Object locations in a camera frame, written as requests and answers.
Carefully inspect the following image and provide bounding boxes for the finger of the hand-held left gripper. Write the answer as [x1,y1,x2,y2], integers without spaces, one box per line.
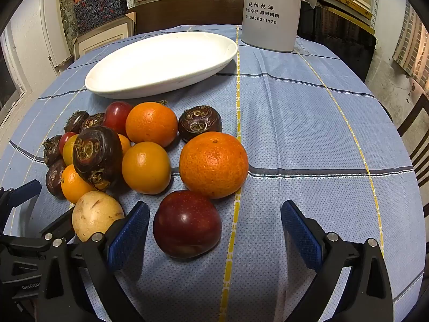
[0,219,76,309]
[0,179,42,222]

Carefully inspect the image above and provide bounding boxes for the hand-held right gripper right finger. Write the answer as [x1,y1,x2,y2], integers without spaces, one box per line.
[280,200,394,322]

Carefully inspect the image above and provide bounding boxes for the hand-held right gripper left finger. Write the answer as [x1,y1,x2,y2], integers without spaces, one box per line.
[35,202,150,322]

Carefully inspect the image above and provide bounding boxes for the orange cherry tomato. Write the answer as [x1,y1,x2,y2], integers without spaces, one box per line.
[117,133,131,156]
[61,164,98,204]

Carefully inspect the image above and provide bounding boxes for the yellow cherry tomato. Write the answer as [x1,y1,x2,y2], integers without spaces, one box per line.
[62,135,79,166]

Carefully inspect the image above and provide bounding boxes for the small red cherry tomato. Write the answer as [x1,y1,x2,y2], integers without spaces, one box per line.
[58,132,77,155]

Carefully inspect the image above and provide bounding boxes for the white oval plate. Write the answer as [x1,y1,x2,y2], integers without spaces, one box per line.
[84,31,238,100]

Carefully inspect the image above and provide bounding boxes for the yellow potato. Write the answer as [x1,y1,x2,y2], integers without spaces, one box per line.
[72,191,125,242]

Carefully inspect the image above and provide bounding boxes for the dark red apple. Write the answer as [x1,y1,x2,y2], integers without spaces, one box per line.
[153,190,223,259]

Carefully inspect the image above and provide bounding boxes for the smooth yellow-orange fruit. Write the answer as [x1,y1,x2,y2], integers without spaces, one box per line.
[121,141,172,195]

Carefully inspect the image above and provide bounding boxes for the large water chestnut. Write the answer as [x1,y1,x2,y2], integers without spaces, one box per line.
[73,126,123,192]

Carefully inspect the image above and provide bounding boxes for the blue checked tablecloth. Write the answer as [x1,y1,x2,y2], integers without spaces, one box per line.
[0,24,424,322]

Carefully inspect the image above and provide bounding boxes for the large orange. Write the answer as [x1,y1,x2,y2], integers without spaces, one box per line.
[179,131,249,199]

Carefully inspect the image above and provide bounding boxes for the orange mandarin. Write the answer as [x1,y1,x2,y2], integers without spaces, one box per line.
[125,102,178,148]

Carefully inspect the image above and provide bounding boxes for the dark slatted wooden chair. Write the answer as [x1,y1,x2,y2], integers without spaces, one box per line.
[397,94,429,192]

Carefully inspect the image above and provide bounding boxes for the wooden framed box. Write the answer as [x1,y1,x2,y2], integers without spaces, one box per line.
[72,12,138,61]

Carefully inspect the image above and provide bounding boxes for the black chair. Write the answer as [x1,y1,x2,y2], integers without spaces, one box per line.
[297,0,376,83]

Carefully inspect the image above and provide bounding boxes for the patterned fabric boxes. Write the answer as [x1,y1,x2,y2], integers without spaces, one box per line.
[73,0,128,35]

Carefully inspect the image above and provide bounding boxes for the woven slat panel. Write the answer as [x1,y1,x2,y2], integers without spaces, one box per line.
[392,0,429,88]

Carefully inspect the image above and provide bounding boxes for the white thermos jug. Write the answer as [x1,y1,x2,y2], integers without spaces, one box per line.
[241,0,323,53]

